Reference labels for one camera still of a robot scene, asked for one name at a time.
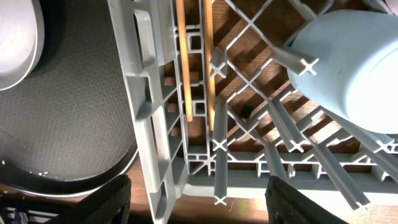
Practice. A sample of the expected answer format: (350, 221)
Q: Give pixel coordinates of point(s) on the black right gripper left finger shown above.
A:
(109, 204)

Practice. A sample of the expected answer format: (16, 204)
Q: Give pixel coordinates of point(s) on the wooden chopstick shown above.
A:
(182, 34)
(208, 35)

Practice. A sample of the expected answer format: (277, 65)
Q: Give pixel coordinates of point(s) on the round black serving tray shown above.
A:
(66, 129)

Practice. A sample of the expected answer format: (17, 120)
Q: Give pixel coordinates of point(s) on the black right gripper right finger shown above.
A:
(285, 204)

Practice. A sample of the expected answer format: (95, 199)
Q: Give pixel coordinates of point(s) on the light blue plastic cup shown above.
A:
(356, 72)

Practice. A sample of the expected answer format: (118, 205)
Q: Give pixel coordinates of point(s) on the grey plastic dishwasher rack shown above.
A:
(261, 129)

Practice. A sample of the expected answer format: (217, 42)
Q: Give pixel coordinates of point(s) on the white ceramic plate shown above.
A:
(22, 39)

